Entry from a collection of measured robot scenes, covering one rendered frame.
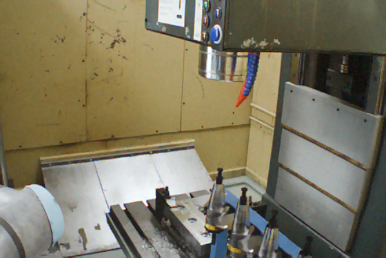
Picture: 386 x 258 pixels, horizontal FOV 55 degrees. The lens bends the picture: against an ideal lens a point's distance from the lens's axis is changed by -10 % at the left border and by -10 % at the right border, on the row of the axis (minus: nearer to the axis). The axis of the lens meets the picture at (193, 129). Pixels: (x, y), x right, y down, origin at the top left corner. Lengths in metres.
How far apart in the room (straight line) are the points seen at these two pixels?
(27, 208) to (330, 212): 1.12
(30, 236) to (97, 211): 1.33
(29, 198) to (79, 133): 1.44
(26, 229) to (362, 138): 1.04
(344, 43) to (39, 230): 0.76
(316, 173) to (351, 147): 0.22
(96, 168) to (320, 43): 1.53
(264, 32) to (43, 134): 1.50
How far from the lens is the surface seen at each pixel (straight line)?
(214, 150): 2.49
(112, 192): 2.08
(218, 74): 1.09
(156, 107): 2.22
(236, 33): 0.78
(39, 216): 0.70
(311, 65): 1.57
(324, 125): 1.47
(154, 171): 2.21
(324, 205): 1.55
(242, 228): 0.93
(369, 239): 1.47
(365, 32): 1.04
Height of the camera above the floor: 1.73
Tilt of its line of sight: 19 degrees down
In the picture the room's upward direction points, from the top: 3 degrees clockwise
